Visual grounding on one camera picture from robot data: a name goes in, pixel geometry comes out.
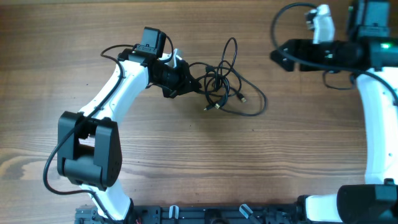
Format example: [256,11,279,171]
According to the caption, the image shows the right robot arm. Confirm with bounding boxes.
[270,1,397,223]

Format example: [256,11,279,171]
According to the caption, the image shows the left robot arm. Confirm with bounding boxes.
[43,27,201,223]

